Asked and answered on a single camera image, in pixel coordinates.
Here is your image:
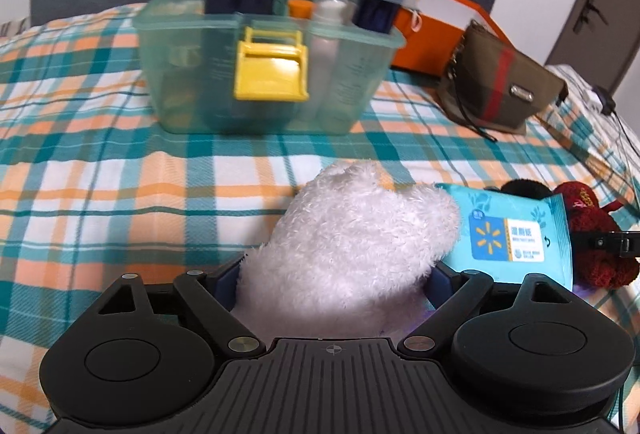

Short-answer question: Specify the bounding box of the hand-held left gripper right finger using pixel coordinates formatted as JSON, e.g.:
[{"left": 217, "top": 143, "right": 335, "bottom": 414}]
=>
[{"left": 397, "top": 263, "right": 586, "bottom": 359}]

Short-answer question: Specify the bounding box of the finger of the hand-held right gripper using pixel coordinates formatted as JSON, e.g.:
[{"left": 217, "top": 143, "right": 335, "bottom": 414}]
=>
[{"left": 575, "top": 228, "right": 640, "bottom": 260}]

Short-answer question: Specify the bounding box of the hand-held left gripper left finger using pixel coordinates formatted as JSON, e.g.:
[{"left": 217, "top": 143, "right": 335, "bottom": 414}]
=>
[{"left": 97, "top": 259, "right": 266, "bottom": 359}]

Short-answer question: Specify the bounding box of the red and black plush cloth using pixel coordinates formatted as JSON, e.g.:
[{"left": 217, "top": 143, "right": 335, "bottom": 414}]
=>
[{"left": 500, "top": 179, "right": 640, "bottom": 289}]

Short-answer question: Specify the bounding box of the blue wet wipes pack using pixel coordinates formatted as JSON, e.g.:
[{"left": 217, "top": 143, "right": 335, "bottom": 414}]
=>
[{"left": 434, "top": 183, "right": 576, "bottom": 292}]

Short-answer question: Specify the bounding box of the white fluffy cloth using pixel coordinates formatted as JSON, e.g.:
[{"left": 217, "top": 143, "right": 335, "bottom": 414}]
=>
[{"left": 235, "top": 160, "right": 463, "bottom": 340}]

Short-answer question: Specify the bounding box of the orange cardboard box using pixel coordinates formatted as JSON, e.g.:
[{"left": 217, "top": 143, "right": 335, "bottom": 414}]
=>
[{"left": 390, "top": 0, "right": 496, "bottom": 77}]

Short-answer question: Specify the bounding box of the plaid teal orange blanket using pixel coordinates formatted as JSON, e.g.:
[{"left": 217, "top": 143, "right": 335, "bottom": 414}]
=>
[{"left": 0, "top": 1, "right": 640, "bottom": 434}]

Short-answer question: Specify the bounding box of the green storage box clear lid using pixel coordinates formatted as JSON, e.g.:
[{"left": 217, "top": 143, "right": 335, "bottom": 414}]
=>
[{"left": 129, "top": 0, "right": 417, "bottom": 136}]

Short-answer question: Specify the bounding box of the olive pouch red stripe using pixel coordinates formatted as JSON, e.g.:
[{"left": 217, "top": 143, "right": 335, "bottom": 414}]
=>
[{"left": 434, "top": 20, "right": 570, "bottom": 142}]

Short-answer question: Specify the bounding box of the white plastic bottle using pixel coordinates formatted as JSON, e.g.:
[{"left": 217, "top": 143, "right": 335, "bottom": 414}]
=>
[{"left": 311, "top": 0, "right": 352, "bottom": 117}]

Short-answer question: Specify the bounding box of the dark blue jar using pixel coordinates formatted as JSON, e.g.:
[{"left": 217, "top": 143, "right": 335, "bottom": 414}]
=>
[{"left": 354, "top": 0, "right": 395, "bottom": 36}]

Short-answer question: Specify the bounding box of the black charger with cable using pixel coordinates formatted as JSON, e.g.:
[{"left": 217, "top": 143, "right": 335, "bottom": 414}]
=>
[{"left": 591, "top": 85, "right": 640, "bottom": 195}]

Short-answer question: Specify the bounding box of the black door handle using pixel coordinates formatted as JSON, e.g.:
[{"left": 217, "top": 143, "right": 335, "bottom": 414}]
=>
[{"left": 574, "top": 0, "right": 609, "bottom": 35}]

